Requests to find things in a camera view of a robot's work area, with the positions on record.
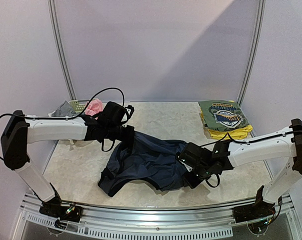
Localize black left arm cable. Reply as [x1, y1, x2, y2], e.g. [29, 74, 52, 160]
[0, 86, 126, 161]

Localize aluminium frame post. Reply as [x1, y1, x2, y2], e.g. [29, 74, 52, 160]
[47, 0, 77, 101]
[237, 0, 265, 106]

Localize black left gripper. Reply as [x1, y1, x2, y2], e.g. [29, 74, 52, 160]
[105, 124, 134, 143]

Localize left aluminium frame post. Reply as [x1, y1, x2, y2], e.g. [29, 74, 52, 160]
[47, 0, 77, 101]

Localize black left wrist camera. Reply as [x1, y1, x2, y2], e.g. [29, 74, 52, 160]
[97, 101, 134, 127]

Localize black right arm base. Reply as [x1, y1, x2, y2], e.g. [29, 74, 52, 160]
[232, 185, 281, 225]

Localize beige perforated laundry basket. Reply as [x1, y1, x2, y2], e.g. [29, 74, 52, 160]
[68, 100, 86, 115]

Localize aluminium front rail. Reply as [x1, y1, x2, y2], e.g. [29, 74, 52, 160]
[12, 193, 302, 240]

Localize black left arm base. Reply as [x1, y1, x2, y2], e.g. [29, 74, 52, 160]
[39, 184, 83, 223]

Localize green printed folded t-shirt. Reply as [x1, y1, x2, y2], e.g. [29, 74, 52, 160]
[198, 100, 249, 132]

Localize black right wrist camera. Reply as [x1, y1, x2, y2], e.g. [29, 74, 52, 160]
[176, 142, 212, 172]

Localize grey garment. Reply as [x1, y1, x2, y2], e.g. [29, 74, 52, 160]
[48, 101, 76, 117]

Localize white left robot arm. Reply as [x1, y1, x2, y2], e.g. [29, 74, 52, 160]
[1, 105, 134, 217]

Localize yellow folded t-shirt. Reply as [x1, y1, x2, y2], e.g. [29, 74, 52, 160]
[200, 110, 253, 140]

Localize right aluminium frame post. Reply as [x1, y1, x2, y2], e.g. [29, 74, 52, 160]
[237, 0, 265, 106]

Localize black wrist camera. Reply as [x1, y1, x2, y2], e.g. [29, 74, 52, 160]
[176, 142, 212, 172]
[97, 101, 134, 127]

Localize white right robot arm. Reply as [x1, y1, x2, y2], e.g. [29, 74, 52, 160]
[177, 118, 302, 218]

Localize pink garment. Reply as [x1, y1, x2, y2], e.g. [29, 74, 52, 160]
[84, 98, 103, 116]

